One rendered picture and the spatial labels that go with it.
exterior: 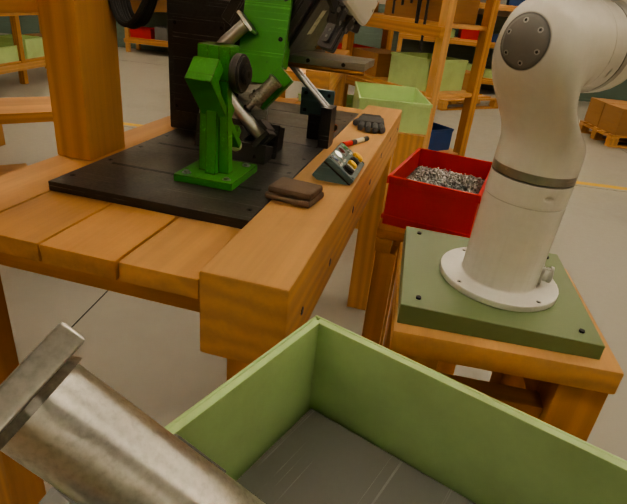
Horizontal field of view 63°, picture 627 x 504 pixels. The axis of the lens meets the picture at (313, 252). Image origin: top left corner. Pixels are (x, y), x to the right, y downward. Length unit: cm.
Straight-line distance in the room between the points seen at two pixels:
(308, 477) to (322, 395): 10
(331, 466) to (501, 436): 17
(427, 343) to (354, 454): 25
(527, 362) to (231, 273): 44
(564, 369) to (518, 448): 31
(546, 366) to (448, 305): 16
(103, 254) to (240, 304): 24
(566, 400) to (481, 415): 35
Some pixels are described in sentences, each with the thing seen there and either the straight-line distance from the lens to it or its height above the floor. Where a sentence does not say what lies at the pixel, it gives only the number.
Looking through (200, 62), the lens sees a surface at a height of 114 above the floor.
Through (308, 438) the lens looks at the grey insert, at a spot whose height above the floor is 85.
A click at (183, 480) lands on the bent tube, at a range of 17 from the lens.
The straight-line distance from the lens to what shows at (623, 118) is 706.
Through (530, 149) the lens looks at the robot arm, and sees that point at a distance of 77.
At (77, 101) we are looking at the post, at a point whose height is 101.
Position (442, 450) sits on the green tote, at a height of 88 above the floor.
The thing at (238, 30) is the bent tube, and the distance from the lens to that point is 130.
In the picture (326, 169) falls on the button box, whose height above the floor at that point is 93.
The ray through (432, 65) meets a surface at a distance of 386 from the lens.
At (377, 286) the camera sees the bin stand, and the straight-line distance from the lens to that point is 127.
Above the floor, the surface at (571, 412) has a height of 76.
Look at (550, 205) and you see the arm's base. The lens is 80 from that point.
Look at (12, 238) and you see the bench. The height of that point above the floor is 88.
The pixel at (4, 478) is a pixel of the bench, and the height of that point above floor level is 26.
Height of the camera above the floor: 127
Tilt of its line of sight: 27 degrees down
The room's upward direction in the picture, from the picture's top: 6 degrees clockwise
